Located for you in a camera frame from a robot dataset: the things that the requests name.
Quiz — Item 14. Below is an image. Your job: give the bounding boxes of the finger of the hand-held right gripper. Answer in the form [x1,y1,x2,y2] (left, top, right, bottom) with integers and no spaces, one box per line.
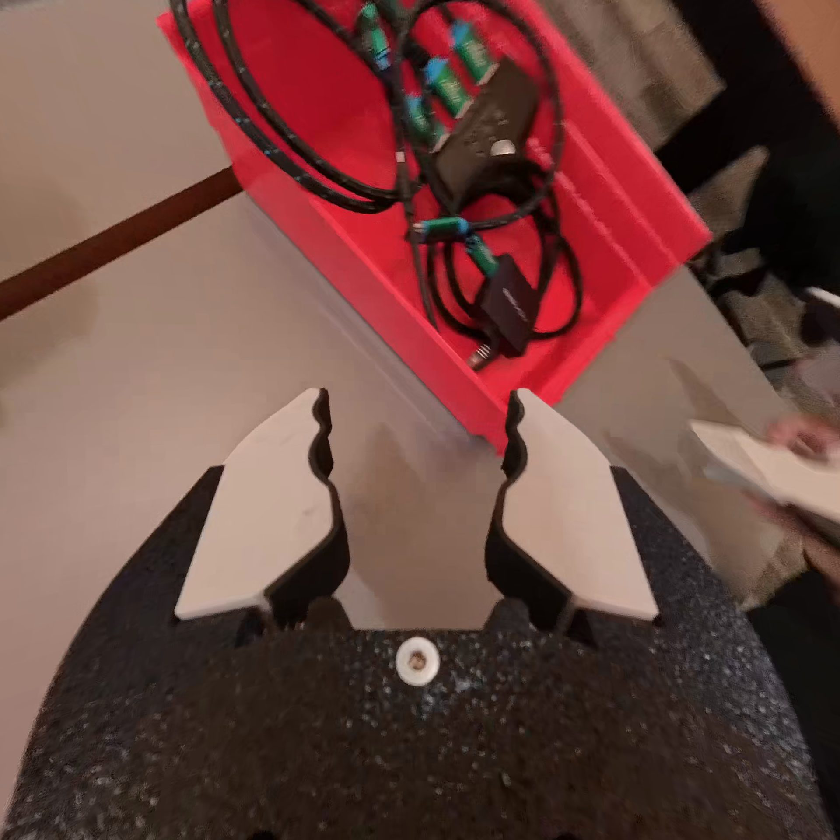
[688,419,840,524]

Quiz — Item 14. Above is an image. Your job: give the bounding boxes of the large black USB hub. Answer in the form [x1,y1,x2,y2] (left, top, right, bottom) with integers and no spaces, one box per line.
[430,58,540,212]

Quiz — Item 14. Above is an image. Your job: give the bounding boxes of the small black USB hub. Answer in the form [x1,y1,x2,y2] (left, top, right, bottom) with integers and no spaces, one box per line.
[471,255,547,360]

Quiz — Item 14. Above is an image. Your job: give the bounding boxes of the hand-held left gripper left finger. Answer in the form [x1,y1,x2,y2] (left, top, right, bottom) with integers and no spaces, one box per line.
[174,387,350,627]

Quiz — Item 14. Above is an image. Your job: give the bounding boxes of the thin black cable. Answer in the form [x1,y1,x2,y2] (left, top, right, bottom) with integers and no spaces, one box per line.
[392,98,442,330]

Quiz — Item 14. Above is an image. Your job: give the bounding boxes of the person's dark trousers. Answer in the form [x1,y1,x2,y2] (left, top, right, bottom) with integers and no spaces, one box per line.
[656,0,840,345]

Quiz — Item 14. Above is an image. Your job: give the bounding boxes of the red plastic tray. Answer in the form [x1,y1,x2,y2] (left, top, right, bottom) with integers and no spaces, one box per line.
[156,0,713,457]

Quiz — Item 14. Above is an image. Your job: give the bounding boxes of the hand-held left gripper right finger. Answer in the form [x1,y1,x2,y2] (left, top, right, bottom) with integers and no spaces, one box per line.
[486,387,660,632]

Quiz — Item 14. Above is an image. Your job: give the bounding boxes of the brown wooden strip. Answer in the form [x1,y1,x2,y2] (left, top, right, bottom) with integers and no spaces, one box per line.
[0,167,245,322]

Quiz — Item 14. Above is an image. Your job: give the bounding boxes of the person's right forearm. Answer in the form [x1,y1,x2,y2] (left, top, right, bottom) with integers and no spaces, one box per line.
[755,0,840,109]

